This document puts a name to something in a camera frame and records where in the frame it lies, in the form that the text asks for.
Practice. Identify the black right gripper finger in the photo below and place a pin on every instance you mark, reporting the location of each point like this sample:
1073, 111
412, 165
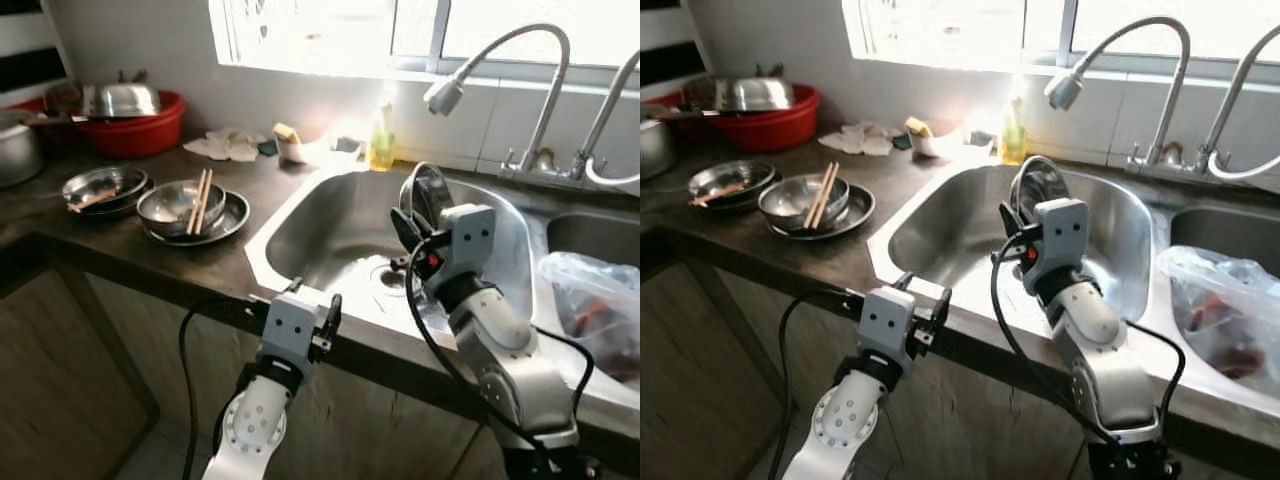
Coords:
405, 230
1010, 224

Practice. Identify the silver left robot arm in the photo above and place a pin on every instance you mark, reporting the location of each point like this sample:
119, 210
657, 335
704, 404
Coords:
840, 425
250, 430

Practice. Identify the kitchen counter cabinet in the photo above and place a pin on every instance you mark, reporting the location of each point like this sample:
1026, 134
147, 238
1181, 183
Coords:
60, 380
700, 380

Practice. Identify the stainless steel double sink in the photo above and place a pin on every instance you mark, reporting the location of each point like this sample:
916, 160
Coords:
330, 230
950, 225

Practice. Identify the yellow dish soap bottle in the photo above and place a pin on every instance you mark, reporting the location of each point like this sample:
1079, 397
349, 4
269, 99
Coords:
381, 150
1013, 145

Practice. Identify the small white soap dish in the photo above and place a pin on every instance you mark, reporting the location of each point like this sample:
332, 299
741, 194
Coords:
347, 148
977, 142

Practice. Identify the white ceramic bowl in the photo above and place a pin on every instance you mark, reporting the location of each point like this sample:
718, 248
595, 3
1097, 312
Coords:
295, 150
930, 145

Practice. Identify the brown sponge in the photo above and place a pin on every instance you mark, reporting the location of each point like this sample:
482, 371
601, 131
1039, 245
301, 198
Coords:
917, 127
285, 132

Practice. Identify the green scouring pad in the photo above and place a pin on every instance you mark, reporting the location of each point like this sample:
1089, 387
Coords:
267, 148
901, 141

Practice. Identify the gooseneck faucet with spray head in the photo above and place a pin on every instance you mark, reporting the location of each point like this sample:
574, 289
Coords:
1064, 90
443, 96

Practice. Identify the steel bowl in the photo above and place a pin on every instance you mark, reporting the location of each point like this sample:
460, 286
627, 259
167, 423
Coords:
785, 200
160, 208

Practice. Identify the white dish cloth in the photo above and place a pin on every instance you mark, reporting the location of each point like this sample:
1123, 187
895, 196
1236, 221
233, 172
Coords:
860, 140
225, 147

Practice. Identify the clear plastic bag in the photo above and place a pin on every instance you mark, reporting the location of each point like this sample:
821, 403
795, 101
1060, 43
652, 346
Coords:
590, 300
1220, 300

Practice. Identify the pale spoon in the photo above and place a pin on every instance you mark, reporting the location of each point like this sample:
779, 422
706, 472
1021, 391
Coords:
95, 198
720, 192

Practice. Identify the domed steel lid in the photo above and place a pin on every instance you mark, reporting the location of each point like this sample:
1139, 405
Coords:
120, 100
755, 93

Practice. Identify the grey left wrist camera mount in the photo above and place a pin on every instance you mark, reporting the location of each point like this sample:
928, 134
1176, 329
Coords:
885, 325
290, 330

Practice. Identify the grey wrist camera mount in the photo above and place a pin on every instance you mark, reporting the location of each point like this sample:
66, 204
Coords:
465, 245
885, 325
1058, 240
290, 330

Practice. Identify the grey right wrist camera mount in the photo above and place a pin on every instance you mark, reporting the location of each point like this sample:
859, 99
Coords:
465, 245
1058, 240

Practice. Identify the white window frame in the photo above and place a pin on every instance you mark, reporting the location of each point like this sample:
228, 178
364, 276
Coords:
437, 40
1066, 30

